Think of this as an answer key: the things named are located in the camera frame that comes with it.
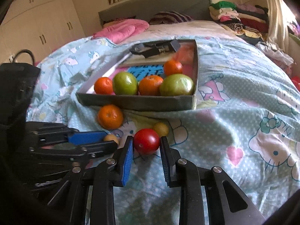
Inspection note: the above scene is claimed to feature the cream wardrobe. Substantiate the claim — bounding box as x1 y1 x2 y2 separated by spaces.
0 0 86 64

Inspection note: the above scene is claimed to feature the red tomato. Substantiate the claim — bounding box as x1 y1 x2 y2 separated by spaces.
133 128 161 155

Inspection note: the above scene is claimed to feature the pile of folded clothes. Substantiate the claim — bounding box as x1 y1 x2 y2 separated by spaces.
208 1 270 45

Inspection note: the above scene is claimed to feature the shallow grey cardboard box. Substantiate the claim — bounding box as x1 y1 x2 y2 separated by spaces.
75 39 200 112

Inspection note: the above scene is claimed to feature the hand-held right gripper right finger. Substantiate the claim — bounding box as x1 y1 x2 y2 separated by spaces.
160 136 268 225

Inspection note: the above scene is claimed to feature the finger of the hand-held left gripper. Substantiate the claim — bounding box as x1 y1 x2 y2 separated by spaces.
28 142 119 160
26 122 109 146

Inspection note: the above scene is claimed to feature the small brownish green fruit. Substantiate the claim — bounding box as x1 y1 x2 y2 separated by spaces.
153 122 170 137
103 134 120 146

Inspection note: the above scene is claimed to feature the cream curtain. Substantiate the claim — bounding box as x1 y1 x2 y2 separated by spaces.
262 0 296 50

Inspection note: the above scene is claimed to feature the crumpled white cloth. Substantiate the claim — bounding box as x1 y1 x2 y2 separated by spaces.
255 41 294 71

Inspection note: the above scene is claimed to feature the pink and blue book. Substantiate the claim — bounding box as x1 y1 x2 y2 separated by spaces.
117 44 195 80

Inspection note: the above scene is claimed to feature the large green fruit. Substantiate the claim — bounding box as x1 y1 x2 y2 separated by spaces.
159 74 195 96

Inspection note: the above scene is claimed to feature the black plastic tool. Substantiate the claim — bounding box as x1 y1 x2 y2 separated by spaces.
130 40 181 59

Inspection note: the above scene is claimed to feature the grey-green bed headboard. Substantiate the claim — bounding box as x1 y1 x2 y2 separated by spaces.
98 0 212 29

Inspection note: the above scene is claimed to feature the cartoon cat printed blanket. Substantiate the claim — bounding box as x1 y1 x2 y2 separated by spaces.
26 35 300 225

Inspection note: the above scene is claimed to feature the striped pillow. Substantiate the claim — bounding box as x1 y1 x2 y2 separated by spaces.
149 11 194 25

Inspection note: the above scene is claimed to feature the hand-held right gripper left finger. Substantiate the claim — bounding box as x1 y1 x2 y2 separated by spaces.
47 135 134 225

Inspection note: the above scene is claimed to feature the orange tangerine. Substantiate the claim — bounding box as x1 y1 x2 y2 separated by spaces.
94 77 113 95
163 60 183 77
97 104 124 130
138 75 164 96

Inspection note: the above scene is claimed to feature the white bed sheet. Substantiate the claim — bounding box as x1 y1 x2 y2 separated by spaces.
122 20 246 44

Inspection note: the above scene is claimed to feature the pink quilt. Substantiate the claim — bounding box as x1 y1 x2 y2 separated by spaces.
92 19 150 44

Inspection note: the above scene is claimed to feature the black cable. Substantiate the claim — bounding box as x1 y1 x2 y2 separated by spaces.
12 49 36 65

